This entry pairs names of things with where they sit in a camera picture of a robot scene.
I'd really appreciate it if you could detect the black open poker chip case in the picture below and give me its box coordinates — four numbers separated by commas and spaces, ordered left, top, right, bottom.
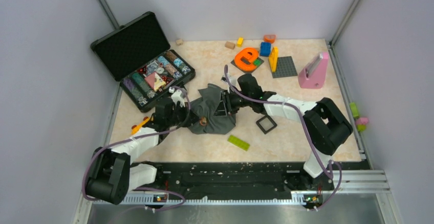
90, 11, 196, 113

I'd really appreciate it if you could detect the green block outside table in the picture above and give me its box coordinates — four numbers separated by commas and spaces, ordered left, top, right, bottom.
349, 102, 360, 119

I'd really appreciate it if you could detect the large grey lego baseplate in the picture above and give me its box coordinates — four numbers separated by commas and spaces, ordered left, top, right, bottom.
272, 56, 298, 79

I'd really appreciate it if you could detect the pink block outside table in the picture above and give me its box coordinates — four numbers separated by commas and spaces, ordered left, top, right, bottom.
355, 117, 369, 125

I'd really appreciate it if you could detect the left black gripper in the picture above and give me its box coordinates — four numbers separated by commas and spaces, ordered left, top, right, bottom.
166, 101, 201, 127

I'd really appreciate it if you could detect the pink yellow card box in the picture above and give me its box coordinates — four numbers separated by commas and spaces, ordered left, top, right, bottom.
145, 72, 166, 92

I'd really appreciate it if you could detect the lime green lego brick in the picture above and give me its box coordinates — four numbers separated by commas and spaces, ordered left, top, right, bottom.
227, 135, 250, 151

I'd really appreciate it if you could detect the tan wooden block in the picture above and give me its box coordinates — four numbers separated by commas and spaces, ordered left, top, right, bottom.
225, 41, 236, 50

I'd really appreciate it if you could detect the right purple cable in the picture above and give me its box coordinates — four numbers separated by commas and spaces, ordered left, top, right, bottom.
224, 64, 343, 211

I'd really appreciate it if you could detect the blue lego block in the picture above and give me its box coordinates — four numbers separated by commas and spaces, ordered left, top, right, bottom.
259, 42, 272, 57

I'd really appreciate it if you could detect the black square frame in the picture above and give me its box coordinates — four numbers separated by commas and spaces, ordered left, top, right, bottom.
256, 116, 277, 135

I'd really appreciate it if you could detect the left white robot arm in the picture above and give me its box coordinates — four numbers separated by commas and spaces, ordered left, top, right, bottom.
82, 86, 192, 205

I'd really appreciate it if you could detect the small beige wooden cube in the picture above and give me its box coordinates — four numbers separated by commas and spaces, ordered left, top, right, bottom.
176, 39, 183, 46

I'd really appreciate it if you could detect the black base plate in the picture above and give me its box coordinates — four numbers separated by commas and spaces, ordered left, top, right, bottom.
128, 161, 370, 201

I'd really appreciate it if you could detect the white cable duct rail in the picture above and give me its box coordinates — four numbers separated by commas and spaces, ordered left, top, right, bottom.
92, 194, 308, 206

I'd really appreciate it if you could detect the orange letter e block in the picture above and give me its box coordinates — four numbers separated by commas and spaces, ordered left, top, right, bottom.
234, 48, 258, 71

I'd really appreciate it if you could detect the pink wedge stand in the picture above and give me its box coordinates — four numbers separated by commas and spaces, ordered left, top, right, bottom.
297, 52, 330, 89

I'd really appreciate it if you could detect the yellow upright lego block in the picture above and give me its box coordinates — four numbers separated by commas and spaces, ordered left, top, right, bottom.
268, 47, 279, 73

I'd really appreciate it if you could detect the yellow red toy car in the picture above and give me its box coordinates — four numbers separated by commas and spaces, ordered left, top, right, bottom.
131, 117, 150, 135

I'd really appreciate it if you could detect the grey t-shirt garment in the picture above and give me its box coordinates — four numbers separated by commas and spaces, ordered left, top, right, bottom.
188, 83, 236, 135

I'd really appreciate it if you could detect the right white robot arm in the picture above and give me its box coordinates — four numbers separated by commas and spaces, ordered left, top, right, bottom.
214, 74, 353, 189

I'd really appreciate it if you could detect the orange curved toy piece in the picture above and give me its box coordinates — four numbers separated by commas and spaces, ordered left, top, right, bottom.
263, 34, 276, 43

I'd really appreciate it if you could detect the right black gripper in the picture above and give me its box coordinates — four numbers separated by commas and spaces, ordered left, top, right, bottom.
213, 89, 252, 118

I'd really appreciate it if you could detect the small dark grey baseplate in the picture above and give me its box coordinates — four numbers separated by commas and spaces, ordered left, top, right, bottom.
231, 57, 264, 74

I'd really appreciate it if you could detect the small yellow block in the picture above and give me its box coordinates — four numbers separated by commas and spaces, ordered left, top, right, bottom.
236, 37, 244, 47

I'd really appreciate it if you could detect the small green lego brick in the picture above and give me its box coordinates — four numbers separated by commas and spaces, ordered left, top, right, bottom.
253, 58, 262, 66

